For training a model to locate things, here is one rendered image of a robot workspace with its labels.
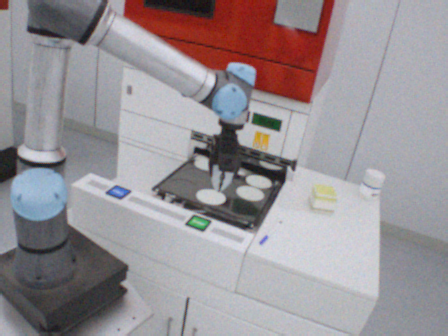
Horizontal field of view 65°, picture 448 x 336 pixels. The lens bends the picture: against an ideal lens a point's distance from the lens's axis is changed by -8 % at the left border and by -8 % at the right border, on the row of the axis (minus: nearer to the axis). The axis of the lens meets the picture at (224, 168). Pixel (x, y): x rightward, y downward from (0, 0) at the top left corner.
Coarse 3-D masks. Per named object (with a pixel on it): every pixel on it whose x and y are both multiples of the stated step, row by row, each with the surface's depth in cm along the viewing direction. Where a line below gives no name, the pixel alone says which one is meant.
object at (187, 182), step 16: (192, 160) 151; (176, 176) 137; (192, 176) 140; (208, 176) 142; (240, 176) 146; (176, 192) 128; (192, 192) 129; (224, 192) 133; (224, 208) 124; (240, 208) 126; (256, 208) 127
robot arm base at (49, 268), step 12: (24, 252) 76; (36, 252) 75; (48, 252) 76; (60, 252) 79; (72, 252) 85; (24, 264) 76; (36, 264) 77; (48, 264) 77; (60, 264) 79; (72, 264) 82; (24, 276) 77; (36, 276) 78; (48, 276) 77; (60, 276) 79; (72, 276) 83; (36, 288) 77; (48, 288) 78
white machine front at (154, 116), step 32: (128, 64) 159; (128, 96) 165; (160, 96) 159; (256, 96) 144; (128, 128) 171; (160, 128) 165; (192, 128) 159; (256, 128) 149; (288, 128) 145; (288, 160) 149
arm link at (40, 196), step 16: (32, 176) 76; (48, 176) 77; (16, 192) 71; (32, 192) 72; (48, 192) 73; (64, 192) 76; (16, 208) 72; (32, 208) 71; (48, 208) 73; (64, 208) 77; (16, 224) 74; (32, 224) 72; (48, 224) 74; (64, 224) 78; (32, 240) 74; (48, 240) 75; (64, 240) 79
